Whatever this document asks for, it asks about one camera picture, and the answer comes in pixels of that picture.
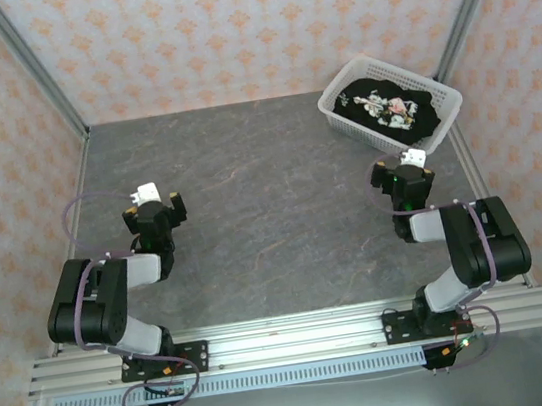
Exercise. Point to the black printed t-shirt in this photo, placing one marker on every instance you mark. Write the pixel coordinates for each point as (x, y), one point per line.
(389, 108)

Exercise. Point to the white perforated plastic basket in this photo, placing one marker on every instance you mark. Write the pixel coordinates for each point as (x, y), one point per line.
(373, 65)

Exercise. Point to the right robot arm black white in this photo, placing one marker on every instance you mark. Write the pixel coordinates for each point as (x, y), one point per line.
(508, 240)

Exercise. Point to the aluminium table edge strip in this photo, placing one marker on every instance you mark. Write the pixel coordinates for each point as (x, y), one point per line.
(78, 189)
(476, 174)

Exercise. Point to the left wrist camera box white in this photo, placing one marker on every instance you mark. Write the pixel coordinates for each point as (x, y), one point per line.
(148, 192)

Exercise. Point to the aluminium frame post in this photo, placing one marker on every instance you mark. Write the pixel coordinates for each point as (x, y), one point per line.
(34, 69)
(469, 8)

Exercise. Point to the aluminium base rail beam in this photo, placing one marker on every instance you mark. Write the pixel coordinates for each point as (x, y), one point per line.
(295, 341)

